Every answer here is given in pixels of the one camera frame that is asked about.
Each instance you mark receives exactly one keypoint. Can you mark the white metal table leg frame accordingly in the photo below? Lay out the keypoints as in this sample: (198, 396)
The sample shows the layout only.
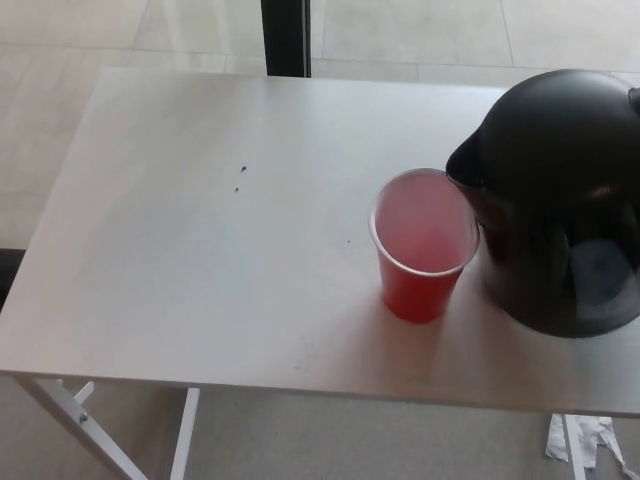
(182, 440)

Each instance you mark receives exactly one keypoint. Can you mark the red plastic cup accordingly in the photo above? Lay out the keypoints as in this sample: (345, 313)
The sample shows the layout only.
(417, 295)

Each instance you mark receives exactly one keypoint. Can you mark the black electric kettle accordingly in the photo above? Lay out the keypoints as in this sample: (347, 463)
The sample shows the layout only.
(550, 175)

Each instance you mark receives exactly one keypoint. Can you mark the white metal table leg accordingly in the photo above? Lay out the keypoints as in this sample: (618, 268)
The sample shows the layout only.
(575, 450)

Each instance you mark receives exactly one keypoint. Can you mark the black vertical post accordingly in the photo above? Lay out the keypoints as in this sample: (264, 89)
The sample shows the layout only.
(286, 37)

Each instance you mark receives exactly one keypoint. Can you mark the crumpled white paper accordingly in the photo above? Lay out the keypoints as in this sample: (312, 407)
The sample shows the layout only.
(600, 435)

